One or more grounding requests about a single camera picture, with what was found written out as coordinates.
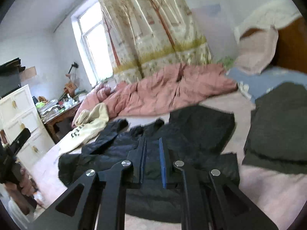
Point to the black puffer jacket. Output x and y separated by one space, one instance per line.
195 134

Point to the folded dark green garment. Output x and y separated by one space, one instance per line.
277 136

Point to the black wall lamp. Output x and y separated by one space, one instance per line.
73 66

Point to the green cloth by pillow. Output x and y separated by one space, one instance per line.
227 62

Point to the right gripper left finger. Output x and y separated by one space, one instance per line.
96 200

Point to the pink checked quilt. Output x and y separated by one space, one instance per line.
172 87

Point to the person's left hand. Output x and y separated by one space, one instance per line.
25 184

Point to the tree print curtain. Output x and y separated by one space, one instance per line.
143 36

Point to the white drawer cabinet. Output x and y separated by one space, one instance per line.
18 111

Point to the stack of papers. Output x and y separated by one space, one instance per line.
49 110

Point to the window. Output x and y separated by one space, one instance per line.
91 38

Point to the cream printed sweatshirt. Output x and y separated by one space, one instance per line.
88 125

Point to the white and wood headboard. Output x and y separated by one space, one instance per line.
291 26

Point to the wooden side table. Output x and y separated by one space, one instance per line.
60 125

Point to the pink bed sheet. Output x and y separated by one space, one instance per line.
280 196

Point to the blue patterned pillow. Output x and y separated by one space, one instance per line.
255 86

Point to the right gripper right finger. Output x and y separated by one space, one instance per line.
209 200

